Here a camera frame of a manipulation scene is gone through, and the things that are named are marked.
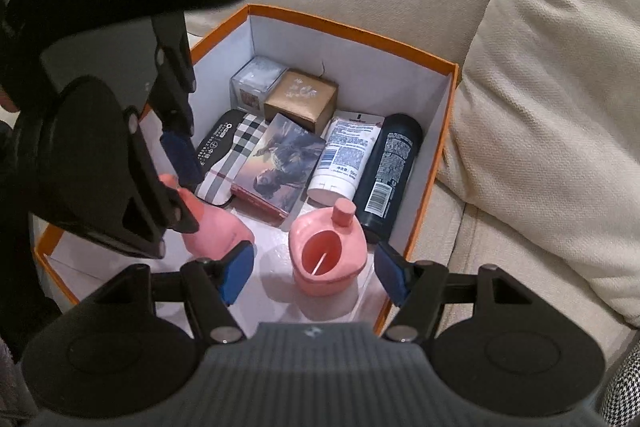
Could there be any dark cylindrical bottle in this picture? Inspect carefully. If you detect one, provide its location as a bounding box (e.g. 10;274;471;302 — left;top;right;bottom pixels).
354;113;425;244

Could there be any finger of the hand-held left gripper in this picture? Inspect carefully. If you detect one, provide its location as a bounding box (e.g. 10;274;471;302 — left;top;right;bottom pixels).
80;107;201;260
150;14;205;188

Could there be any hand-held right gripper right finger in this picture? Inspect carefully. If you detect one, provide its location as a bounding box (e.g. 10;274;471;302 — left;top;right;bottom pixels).
375;241;536;344

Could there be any orange cardboard box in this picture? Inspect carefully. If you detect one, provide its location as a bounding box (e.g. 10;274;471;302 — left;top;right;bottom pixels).
32;4;460;338

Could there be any houndstooth cushion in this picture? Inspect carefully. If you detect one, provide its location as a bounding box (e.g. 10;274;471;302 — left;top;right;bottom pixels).
597;347;640;427

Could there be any cream cushion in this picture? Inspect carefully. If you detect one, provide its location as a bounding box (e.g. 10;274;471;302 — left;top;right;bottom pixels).
437;0;640;328

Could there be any pink pump bottle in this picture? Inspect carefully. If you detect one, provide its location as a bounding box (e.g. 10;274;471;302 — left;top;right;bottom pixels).
157;173;256;258

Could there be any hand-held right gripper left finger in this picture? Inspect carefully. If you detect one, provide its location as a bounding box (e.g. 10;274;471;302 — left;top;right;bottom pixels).
95;241;257;345

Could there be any picture printed card box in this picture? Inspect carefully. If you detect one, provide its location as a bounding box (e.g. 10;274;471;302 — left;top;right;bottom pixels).
231;113;327;224

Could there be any plaid and black pouch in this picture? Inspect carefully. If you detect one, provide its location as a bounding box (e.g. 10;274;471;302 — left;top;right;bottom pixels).
196;108;275;208

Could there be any large pink container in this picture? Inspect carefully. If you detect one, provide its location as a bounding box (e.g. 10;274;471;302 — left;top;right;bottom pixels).
289;199;368;298

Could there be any white squeeze tube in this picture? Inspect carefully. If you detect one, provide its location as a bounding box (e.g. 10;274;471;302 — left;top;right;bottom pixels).
306;109;385;206

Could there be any clear plastic cube box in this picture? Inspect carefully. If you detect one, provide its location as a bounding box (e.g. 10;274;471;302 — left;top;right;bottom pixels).
230;55;290;112

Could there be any brown gift box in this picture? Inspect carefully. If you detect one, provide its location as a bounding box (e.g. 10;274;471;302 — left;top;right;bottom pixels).
263;69;339;135

